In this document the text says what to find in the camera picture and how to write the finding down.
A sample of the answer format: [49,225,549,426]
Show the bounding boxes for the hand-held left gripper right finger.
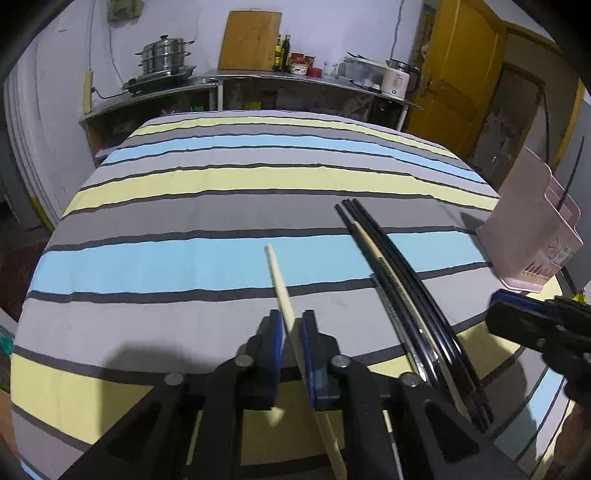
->
[300,309,532,480]

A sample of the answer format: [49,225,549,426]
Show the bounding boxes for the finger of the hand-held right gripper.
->
[488,290,591,354]
[538,329,591,402]

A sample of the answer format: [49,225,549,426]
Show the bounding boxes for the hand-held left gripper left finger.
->
[60,310,287,480]

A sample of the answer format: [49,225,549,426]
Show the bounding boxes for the pink plastic utensil holder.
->
[475,147,583,292]

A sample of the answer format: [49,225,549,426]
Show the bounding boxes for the silver metal chopstick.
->
[370,274,423,370]
[383,411,403,480]

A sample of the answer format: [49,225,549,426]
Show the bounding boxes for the black chopstick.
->
[344,200,481,428]
[335,203,467,423]
[560,134,583,213]
[353,198,494,428]

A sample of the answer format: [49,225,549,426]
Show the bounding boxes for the striped tablecloth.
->
[9,110,573,480]

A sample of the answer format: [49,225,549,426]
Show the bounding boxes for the yellow wooden door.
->
[406,0,507,160]

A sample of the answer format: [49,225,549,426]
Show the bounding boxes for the white electric kettle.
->
[381,59,422,100]

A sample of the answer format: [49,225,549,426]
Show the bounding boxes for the tall steel kitchen table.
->
[203,69,423,132]

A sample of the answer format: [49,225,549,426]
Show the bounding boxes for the low steel shelf table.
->
[78,76,219,158]

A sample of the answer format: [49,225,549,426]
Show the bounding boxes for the clear plastic storage box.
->
[339,54,389,88]

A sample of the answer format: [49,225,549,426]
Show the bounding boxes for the black induction cooker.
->
[122,67,198,96]

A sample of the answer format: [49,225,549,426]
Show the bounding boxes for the wooden cutting board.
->
[218,11,282,71]

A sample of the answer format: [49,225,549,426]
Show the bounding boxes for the steel steamer pot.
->
[136,34,195,75]

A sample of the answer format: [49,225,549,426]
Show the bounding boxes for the yellow wooden door frame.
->
[471,18,583,178]

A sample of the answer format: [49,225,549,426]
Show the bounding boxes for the grey wall cable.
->
[389,0,403,61]

